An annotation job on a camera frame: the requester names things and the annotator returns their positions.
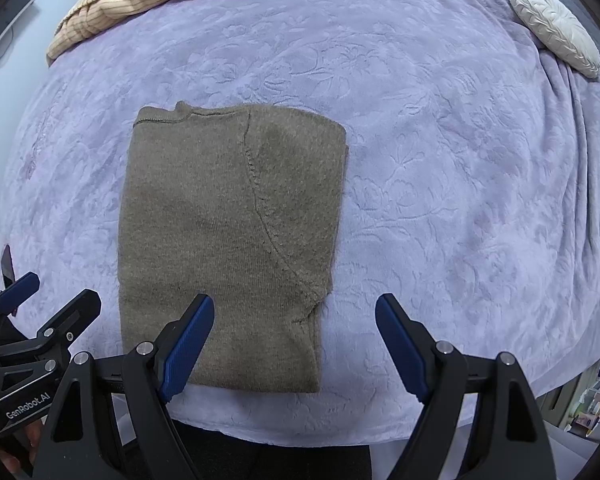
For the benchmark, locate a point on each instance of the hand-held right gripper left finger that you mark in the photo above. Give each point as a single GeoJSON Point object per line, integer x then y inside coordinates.
{"type": "Point", "coordinates": [187, 350]}

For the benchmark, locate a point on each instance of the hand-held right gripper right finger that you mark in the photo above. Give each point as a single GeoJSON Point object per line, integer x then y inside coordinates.
{"type": "Point", "coordinates": [402, 350]}

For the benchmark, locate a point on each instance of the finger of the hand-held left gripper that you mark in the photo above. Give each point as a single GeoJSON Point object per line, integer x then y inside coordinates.
{"type": "Point", "coordinates": [17, 292]}
{"type": "Point", "coordinates": [65, 322]}

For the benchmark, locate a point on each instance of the olive knit sweater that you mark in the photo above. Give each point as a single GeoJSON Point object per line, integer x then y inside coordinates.
{"type": "Point", "coordinates": [220, 240]}

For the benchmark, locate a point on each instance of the person's left hand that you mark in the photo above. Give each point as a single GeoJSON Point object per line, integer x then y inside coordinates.
{"type": "Point", "coordinates": [30, 435]}

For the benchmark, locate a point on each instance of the person's black pants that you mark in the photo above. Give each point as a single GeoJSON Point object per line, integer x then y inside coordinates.
{"type": "Point", "coordinates": [280, 455]}

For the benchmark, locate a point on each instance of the lavender embossed blanket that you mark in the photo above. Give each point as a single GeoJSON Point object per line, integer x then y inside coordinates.
{"type": "Point", "coordinates": [430, 160]}

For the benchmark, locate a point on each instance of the colourful toys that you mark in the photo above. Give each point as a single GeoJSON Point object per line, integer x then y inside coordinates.
{"type": "Point", "coordinates": [597, 405]}

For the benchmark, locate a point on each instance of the white framed monitor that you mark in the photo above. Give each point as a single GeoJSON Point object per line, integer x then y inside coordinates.
{"type": "Point", "coordinates": [0, 25]}

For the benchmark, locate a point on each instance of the white round pleated pillow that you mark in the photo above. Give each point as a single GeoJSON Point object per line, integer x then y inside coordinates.
{"type": "Point", "coordinates": [555, 25]}

